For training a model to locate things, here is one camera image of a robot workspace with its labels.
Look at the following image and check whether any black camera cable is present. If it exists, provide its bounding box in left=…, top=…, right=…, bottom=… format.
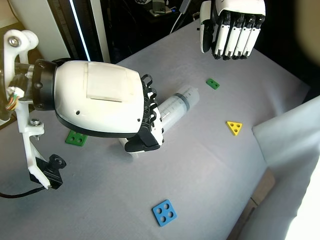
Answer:
left=0, top=186, right=48, bottom=200

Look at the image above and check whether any yellow triangle three-hole block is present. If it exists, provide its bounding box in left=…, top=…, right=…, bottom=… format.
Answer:
left=226, top=120, right=243, bottom=137

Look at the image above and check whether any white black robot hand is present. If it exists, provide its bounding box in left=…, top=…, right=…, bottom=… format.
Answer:
left=53, top=59, right=166, bottom=154
left=199, top=0, right=266, bottom=61

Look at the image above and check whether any white column with light strip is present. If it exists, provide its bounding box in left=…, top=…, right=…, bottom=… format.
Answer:
left=7, top=0, right=111, bottom=65

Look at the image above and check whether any green square four-hole block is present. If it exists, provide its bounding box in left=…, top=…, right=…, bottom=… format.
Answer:
left=65, top=129, right=88, bottom=147

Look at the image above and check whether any large clear plastic syringe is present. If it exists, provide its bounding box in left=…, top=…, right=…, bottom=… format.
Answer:
left=117, top=84, right=201, bottom=159

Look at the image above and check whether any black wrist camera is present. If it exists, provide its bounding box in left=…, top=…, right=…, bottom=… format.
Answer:
left=29, top=154, right=67, bottom=190

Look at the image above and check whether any blue square four-hole block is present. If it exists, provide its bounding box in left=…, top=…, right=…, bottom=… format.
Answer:
left=151, top=199, right=179, bottom=228

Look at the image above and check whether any blurred tan object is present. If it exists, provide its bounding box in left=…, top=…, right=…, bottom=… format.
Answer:
left=293, top=0, right=320, bottom=67

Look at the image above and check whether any white cable with grey adapter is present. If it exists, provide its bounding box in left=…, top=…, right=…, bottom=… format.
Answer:
left=169, top=0, right=191, bottom=34

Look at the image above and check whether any grey device with blue light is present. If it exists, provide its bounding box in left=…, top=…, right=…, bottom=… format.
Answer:
left=149, top=1, right=176, bottom=18

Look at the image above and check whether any small green two-hole block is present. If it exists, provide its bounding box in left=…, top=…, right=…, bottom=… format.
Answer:
left=205, top=78, right=221, bottom=90

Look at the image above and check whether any brown cardboard piece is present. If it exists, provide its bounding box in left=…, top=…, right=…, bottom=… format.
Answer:
left=226, top=168, right=276, bottom=240

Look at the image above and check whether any pale grey draped cloth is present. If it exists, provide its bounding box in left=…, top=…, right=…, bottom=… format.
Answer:
left=232, top=96, right=320, bottom=240

